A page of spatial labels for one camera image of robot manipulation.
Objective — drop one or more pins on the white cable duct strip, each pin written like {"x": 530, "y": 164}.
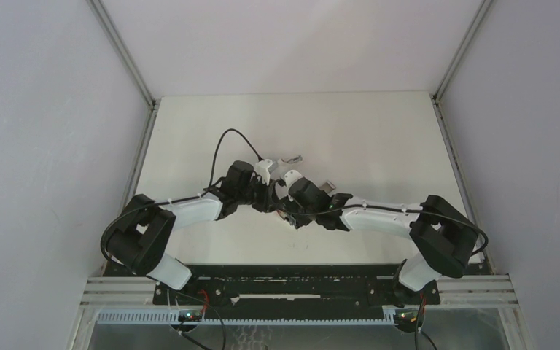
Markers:
{"x": 158, "y": 317}

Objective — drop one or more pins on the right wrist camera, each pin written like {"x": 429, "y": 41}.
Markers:
{"x": 291, "y": 177}

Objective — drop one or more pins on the controller board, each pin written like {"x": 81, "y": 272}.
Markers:
{"x": 189, "y": 316}
{"x": 408, "y": 317}

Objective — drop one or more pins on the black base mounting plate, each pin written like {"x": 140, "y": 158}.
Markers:
{"x": 293, "y": 291}

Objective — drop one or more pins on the right controller board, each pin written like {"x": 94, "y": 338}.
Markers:
{"x": 408, "y": 317}

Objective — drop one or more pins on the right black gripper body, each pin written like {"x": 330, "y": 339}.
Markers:
{"x": 305, "y": 220}

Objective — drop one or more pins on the aluminium frame post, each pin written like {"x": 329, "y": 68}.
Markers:
{"x": 463, "y": 48}
{"x": 112, "y": 33}

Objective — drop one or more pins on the staple box tray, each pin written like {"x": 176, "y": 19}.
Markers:
{"x": 328, "y": 187}

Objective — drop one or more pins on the front aluminium rail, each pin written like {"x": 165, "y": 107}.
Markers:
{"x": 485, "y": 291}

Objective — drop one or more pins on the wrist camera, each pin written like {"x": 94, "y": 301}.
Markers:
{"x": 264, "y": 168}
{"x": 291, "y": 177}

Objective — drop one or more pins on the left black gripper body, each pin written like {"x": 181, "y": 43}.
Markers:
{"x": 256, "y": 195}

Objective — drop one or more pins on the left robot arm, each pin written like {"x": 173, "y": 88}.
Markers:
{"x": 139, "y": 236}

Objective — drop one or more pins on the left aluminium frame post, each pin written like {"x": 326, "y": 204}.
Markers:
{"x": 112, "y": 33}

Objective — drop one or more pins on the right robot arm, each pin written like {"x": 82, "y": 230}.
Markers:
{"x": 445, "y": 239}

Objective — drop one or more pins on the white stapler base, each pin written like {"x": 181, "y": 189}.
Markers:
{"x": 291, "y": 161}

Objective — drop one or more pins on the right aluminium frame post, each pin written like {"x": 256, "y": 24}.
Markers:
{"x": 463, "y": 48}

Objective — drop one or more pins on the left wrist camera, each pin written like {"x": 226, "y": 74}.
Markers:
{"x": 264, "y": 168}

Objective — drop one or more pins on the left controller board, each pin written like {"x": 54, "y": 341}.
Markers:
{"x": 189, "y": 316}

